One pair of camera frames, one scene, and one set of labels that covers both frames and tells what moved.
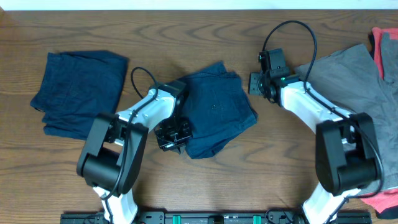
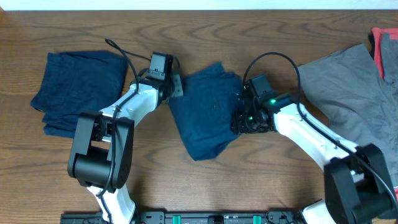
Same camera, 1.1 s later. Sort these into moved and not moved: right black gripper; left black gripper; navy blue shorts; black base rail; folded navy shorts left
Moved: right black gripper; left black gripper
Not moved: black base rail; folded navy shorts left; navy blue shorts
